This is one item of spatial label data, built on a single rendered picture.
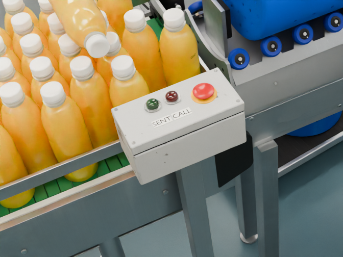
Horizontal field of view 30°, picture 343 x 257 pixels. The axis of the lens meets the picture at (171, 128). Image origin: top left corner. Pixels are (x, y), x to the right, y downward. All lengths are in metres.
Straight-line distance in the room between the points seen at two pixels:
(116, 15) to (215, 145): 0.41
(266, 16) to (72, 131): 0.42
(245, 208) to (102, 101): 0.93
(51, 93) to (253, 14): 0.43
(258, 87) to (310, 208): 0.95
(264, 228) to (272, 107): 0.53
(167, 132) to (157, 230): 1.24
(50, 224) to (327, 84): 0.68
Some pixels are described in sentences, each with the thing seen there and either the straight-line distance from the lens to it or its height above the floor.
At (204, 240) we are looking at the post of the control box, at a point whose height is 0.71.
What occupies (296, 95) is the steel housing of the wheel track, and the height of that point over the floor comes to 0.83.
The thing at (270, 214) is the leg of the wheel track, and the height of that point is 0.34.
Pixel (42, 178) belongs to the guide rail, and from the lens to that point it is 1.19.
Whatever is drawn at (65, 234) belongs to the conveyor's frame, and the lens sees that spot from 1.30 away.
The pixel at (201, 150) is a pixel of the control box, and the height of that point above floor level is 1.03.
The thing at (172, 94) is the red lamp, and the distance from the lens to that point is 1.06.
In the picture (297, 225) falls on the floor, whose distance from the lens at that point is 2.21.
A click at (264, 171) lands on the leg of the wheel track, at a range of 1.65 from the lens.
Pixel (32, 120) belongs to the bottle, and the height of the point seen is 1.06.
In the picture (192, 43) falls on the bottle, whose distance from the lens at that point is 1.23.
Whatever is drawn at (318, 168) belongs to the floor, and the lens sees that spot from 2.36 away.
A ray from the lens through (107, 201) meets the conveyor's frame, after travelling 1.26.
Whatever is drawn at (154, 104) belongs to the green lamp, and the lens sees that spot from 1.05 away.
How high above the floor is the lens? 1.85
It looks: 47 degrees down
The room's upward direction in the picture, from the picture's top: 11 degrees counter-clockwise
